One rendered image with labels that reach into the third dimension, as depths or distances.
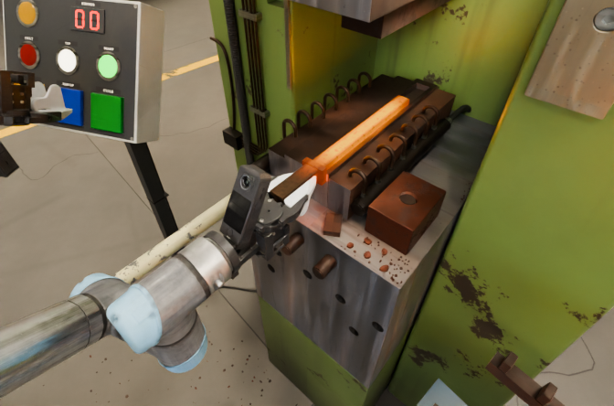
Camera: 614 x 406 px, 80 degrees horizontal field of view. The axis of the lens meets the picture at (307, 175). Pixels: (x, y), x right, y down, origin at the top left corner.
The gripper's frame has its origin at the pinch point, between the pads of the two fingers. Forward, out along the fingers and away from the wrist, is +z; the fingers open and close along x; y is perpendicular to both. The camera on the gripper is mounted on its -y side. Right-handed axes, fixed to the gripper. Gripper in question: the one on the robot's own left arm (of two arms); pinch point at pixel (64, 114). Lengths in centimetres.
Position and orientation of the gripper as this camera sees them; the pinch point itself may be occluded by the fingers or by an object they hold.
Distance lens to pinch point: 81.4
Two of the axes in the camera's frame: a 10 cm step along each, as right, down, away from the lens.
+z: 2.3, -1.9, 9.5
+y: 1.3, -9.7, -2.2
